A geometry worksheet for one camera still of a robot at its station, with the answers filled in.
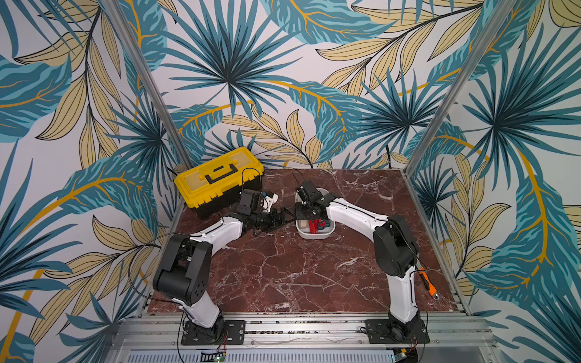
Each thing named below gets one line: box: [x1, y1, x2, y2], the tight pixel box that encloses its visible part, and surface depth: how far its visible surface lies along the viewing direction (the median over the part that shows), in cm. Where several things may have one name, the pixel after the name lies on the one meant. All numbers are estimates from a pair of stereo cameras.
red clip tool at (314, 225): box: [308, 218, 324, 234], surface depth 97 cm
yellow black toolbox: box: [173, 146, 265, 219], surface depth 95 cm
